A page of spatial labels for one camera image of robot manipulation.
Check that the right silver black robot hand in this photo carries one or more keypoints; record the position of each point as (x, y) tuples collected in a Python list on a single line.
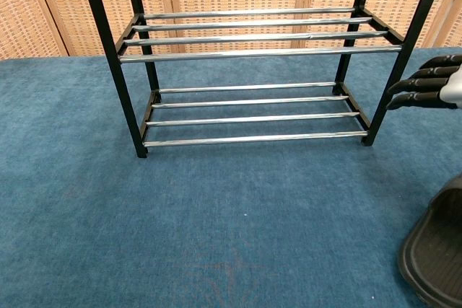
[(433, 84)]

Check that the black rubber slide sandal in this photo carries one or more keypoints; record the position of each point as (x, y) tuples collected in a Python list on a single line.
[(436, 250)]

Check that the black chrome-bar shoe rack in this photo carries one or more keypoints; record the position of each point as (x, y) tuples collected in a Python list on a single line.
[(252, 53)]

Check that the blue carpet table cover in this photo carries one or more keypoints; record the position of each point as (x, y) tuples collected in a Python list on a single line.
[(108, 232)]

